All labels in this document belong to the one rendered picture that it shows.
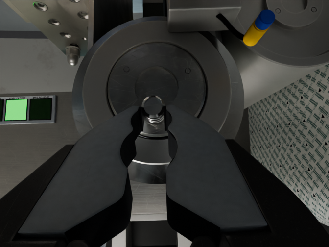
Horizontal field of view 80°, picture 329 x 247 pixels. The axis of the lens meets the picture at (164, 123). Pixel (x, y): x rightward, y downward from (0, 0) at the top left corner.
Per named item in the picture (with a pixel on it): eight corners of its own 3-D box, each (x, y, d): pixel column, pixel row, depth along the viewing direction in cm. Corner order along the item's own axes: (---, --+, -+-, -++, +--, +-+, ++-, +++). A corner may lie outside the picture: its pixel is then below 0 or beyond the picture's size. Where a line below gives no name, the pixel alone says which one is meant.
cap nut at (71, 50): (77, 45, 49) (76, 62, 49) (83, 52, 53) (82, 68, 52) (62, 45, 49) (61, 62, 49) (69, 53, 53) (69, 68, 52)
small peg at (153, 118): (160, 91, 12) (167, 113, 12) (161, 103, 15) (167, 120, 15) (138, 98, 12) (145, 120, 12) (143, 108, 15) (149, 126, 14)
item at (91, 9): (96, -131, 21) (93, 31, 18) (133, 17, 44) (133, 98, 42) (91, -131, 21) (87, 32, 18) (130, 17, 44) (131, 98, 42)
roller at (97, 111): (247, 40, 16) (210, 185, 14) (197, 109, 41) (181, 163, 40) (109, 4, 16) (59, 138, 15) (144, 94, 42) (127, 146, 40)
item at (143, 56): (206, 41, 15) (206, 138, 14) (201, 54, 17) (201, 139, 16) (110, 39, 15) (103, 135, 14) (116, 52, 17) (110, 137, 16)
